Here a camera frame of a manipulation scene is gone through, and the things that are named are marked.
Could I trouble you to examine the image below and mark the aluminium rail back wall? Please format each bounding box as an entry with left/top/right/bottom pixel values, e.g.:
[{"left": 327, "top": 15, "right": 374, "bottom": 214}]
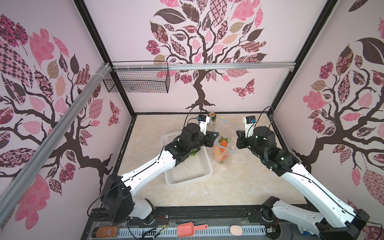
[{"left": 113, "top": 62, "right": 296, "bottom": 71}]

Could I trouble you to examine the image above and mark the clear zip top bag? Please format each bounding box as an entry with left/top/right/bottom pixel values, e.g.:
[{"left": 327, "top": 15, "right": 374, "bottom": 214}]
[{"left": 213, "top": 117, "right": 240, "bottom": 164}]

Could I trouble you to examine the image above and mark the white plastic perforated basket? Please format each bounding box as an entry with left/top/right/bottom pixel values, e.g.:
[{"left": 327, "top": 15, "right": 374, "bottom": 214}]
[{"left": 165, "top": 147, "right": 213, "bottom": 187}]

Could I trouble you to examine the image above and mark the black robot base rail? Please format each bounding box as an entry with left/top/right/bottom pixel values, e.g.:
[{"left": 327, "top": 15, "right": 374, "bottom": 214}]
[{"left": 80, "top": 203, "right": 340, "bottom": 240}]

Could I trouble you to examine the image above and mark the aluminium rail left wall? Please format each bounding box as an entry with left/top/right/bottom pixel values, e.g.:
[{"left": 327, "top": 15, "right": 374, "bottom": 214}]
[{"left": 1, "top": 63, "right": 111, "bottom": 224}]

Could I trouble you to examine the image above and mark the beige oval sponge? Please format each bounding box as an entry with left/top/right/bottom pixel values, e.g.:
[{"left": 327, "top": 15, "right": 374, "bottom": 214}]
[{"left": 230, "top": 225, "right": 243, "bottom": 236}]

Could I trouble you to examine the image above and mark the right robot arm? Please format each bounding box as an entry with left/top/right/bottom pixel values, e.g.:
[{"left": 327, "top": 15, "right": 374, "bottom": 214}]
[{"left": 236, "top": 127, "right": 370, "bottom": 240}]

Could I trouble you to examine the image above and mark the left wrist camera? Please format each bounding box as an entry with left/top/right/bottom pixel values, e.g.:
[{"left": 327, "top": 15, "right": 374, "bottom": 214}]
[{"left": 197, "top": 114, "right": 211, "bottom": 135}]

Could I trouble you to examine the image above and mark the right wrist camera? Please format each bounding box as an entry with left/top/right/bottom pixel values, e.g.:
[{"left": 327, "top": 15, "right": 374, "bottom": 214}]
[{"left": 243, "top": 116, "right": 256, "bottom": 138}]

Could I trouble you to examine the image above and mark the green beverage can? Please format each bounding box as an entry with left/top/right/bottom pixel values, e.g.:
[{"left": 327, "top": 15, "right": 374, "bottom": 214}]
[{"left": 208, "top": 112, "right": 217, "bottom": 127}]

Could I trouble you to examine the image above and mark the white slotted cable duct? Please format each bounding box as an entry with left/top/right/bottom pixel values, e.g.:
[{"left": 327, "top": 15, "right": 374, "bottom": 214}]
[{"left": 116, "top": 225, "right": 267, "bottom": 239}]

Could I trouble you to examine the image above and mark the orange carrot toy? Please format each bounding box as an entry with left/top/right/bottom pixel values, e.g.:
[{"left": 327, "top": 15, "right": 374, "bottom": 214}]
[{"left": 219, "top": 137, "right": 228, "bottom": 163}]

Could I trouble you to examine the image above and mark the brown wrinkled bread toy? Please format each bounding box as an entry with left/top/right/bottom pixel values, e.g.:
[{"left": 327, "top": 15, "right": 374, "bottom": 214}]
[{"left": 213, "top": 145, "right": 223, "bottom": 162}]

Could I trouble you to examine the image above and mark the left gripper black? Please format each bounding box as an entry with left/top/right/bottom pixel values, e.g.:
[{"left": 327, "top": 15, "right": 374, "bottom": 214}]
[{"left": 188, "top": 130, "right": 219, "bottom": 151}]

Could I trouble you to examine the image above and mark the green lettuce toy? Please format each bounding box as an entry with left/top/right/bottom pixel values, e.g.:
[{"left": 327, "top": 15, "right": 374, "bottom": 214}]
[{"left": 190, "top": 150, "right": 199, "bottom": 157}]

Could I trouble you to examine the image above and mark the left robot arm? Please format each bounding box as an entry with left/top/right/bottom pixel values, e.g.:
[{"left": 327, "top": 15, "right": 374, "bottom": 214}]
[{"left": 101, "top": 123, "right": 219, "bottom": 224}]

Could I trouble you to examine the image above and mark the pink plastic scoop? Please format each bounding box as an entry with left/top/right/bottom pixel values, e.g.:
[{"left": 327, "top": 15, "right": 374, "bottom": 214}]
[{"left": 177, "top": 222, "right": 209, "bottom": 238}]

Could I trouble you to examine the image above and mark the aluminium rail wall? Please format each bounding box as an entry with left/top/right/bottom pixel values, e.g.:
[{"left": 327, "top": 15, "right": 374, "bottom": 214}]
[
  {"left": 113, "top": 62, "right": 296, "bottom": 71},
  {"left": 1, "top": 63, "right": 111, "bottom": 224}
]

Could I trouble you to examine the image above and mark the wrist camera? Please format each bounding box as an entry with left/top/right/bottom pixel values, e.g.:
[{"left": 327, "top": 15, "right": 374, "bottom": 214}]
[
  {"left": 243, "top": 116, "right": 256, "bottom": 138},
  {"left": 197, "top": 114, "right": 211, "bottom": 135}
]

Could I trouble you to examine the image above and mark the black wire wall basket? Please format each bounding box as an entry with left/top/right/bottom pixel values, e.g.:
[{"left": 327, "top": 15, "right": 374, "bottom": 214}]
[{"left": 103, "top": 60, "right": 171, "bottom": 94}]

